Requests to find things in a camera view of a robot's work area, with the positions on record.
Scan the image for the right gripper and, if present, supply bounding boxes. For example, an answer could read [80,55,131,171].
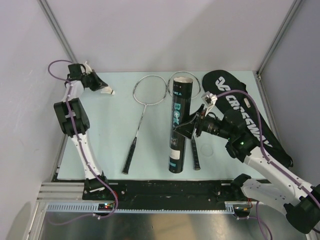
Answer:
[173,104,233,140]

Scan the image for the white shuttlecock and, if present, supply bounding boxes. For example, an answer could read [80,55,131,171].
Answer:
[100,86,115,95]

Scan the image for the black shuttlecock tube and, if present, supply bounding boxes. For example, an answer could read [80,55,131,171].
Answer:
[168,76,193,174]

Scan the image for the clear tube lid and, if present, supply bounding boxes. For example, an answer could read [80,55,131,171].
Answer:
[200,144,214,157]

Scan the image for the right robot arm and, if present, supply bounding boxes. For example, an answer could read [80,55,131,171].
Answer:
[173,105,320,234]

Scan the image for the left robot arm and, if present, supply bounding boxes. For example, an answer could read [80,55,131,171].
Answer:
[53,62,115,200]

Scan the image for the right white badminton racket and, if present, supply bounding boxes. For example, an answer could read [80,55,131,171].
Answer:
[167,71,202,171]

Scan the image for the white badminton racket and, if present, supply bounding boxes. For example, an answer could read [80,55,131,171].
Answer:
[121,74,167,175]
[167,71,202,171]

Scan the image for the left white badminton racket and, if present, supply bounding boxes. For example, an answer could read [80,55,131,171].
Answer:
[121,74,167,175]

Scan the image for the black racket bag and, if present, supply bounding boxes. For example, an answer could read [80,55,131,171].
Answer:
[202,69,293,168]

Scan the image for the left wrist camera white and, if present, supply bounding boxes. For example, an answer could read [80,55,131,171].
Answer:
[80,60,93,75]

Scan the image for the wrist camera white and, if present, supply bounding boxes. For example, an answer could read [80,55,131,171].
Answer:
[80,60,93,75]
[201,91,218,115]

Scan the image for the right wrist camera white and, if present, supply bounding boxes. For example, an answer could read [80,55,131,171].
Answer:
[201,91,218,115]

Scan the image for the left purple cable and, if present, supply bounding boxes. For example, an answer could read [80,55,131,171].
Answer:
[47,59,118,226]

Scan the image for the purple cable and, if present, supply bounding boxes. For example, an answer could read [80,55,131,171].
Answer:
[212,89,318,196]
[47,59,118,226]

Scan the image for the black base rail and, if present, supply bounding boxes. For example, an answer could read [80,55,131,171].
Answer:
[82,180,248,210]

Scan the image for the right aluminium frame post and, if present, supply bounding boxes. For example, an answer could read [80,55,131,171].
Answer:
[256,0,305,81]

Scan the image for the aluminium frame post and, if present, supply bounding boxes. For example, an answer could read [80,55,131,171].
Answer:
[37,0,79,63]
[256,0,305,81]

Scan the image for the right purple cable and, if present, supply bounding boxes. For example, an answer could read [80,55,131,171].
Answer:
[212,89,318,196]

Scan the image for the grey cable duct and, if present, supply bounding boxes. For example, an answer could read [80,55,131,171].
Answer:
[46,202,253,214]

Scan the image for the left aluminium frame post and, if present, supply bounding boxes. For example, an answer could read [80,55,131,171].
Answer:
[37,0,79,63]

